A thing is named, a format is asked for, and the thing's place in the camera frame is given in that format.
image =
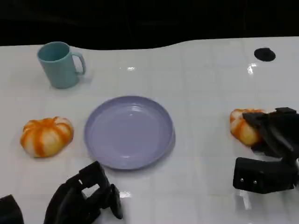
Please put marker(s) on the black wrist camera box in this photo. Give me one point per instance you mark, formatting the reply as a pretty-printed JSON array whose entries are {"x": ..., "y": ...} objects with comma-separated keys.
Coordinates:
[
  {"x": 257, "y": 172},
  {"x": 9, "y": 210}
]

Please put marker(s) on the lilac plate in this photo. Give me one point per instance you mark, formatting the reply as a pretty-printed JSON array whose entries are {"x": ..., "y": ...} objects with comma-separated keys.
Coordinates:
[{"x": 128, "y": 133}]

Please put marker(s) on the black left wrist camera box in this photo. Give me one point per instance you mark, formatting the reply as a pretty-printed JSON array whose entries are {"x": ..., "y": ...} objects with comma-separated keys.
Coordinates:
[{"x": 9, "y": 210}]

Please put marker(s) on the pale green mug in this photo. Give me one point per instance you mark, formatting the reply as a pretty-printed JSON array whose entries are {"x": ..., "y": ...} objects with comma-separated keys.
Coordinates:
[{"x": 59, "y": 68}]

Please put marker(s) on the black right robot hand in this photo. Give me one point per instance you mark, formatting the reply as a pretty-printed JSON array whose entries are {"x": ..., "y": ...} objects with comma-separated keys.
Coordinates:
[{"x": 280, "y": 130}]

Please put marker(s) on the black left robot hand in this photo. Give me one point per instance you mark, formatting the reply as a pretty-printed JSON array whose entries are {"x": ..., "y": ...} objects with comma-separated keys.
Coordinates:
[{"x": 67, "y": 205}]

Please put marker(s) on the orange white toy bread roll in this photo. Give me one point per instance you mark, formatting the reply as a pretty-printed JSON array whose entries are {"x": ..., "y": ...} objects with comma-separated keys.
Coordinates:
[
  {"x": 238, "y": 127},
  {"x": 45, "y": 137}
]

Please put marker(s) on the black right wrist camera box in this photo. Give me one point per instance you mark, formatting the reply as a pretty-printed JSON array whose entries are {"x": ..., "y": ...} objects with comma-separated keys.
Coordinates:
[{"x": 257, "y": 172}]

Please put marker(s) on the black round table grommet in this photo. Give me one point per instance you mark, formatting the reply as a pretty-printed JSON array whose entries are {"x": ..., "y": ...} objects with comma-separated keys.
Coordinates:
[{"x": 264, "y": 54}]

